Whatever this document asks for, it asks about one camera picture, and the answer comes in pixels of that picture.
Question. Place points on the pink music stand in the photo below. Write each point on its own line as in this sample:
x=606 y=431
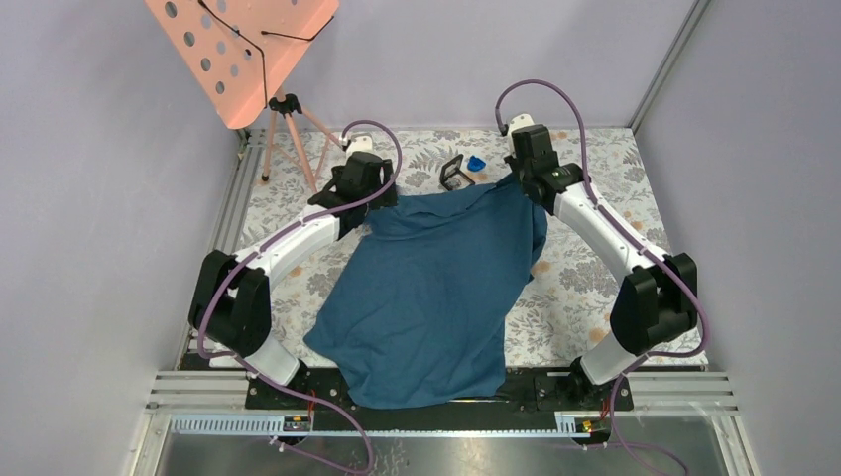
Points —
x=242 y=52

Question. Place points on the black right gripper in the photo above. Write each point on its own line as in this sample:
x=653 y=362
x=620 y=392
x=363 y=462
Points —
x=512 y=159

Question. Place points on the white slotted cable duct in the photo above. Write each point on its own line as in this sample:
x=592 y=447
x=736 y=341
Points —
x=556 y=425

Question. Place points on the floral patterned table mat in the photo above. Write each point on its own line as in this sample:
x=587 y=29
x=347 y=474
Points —
x=561 y=313

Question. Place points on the small blue brooch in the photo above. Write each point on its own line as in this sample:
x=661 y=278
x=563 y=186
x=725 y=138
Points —
x=476 y=164

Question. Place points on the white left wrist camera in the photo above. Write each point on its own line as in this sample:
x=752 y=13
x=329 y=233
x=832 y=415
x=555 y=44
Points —
x=357 y=143

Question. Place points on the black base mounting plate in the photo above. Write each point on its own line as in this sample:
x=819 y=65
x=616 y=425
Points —
x=526 y=391

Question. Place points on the blue shirt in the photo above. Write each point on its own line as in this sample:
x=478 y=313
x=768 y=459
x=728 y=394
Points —
x=417 y=316

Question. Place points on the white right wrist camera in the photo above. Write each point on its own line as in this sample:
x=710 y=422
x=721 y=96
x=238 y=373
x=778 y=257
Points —
x=517 y=122

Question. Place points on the black square brooch box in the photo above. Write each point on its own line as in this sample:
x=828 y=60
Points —
x=452 y=177

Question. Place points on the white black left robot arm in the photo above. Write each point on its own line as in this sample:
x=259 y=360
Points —
x=231 y=302

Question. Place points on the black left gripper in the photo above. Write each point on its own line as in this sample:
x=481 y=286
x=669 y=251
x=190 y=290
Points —
x=386 y=198

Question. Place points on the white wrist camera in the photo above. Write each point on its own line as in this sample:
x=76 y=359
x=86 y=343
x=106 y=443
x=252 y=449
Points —
x=357 y=143
x=517 y=122

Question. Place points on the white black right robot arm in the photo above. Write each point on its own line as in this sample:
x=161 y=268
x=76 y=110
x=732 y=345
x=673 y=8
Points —
x=652 y=306

